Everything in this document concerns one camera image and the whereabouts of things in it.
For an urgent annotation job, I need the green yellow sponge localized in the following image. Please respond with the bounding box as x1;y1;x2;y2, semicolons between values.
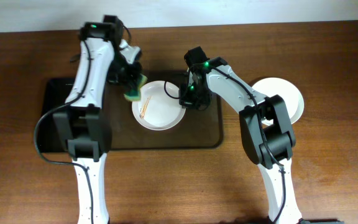
124;74;147;101

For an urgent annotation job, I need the white plate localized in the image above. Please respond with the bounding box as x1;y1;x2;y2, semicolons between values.
252;77;305;124
132;80;186;131

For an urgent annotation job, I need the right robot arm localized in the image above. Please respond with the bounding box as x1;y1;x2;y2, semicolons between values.
179;47;305;223

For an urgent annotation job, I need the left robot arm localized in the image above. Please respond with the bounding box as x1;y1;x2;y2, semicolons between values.
52;16;147;223

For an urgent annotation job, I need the black plastic tray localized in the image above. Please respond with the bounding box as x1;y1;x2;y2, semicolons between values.
37;78;75;153

